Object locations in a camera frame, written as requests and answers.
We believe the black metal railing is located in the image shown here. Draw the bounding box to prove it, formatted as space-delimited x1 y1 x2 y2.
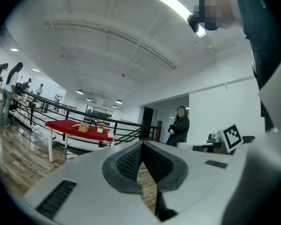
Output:
13 89 160 147

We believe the dark door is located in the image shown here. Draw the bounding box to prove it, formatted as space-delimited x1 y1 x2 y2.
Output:
142 106 154 140

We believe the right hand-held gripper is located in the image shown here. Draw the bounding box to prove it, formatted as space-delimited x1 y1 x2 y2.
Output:
177 124 244 154

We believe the dark wooden post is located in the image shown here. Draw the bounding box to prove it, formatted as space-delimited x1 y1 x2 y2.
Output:
155 120 163 142

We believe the person's head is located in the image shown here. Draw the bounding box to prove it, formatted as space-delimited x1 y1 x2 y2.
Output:
193 0 243 31

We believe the black head camera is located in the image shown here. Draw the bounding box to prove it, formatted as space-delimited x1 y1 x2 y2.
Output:
186 14 200 33

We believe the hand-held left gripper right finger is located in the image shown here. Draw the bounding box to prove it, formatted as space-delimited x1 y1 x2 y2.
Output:
142 141 249 225

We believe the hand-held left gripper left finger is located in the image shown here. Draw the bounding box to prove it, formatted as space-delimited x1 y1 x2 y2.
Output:
23 141 159 225

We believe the person's black shirt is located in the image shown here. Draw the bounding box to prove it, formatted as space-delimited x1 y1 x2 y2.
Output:
236 0 281 131

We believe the person's right hand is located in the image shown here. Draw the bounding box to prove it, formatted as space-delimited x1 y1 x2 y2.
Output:
202 146 222 154

